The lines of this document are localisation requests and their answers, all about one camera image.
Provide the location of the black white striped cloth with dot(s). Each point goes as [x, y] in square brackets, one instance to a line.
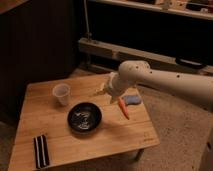
[41, 152]

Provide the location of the wooden bench rail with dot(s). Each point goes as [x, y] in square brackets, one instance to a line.
[121, 53]

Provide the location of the blue sponge toy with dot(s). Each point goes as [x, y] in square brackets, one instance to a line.
[132, 99]

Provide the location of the wooden table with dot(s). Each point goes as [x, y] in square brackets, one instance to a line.
[42, 115]

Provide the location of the metal pole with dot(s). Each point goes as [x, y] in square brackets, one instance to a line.
[88, 33]

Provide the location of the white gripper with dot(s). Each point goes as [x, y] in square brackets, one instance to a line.
[115, 86]

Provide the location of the black handle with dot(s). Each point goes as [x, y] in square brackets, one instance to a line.
[190, 65]

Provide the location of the translucent plastic cup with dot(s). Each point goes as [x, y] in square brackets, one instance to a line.
[62, 93]

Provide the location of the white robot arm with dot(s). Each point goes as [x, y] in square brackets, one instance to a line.
[196, 89]

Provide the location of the orange carrot toy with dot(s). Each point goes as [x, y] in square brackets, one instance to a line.
[123, 108]

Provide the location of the black ceramic bowl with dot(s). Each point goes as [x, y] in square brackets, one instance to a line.
[84, 117]

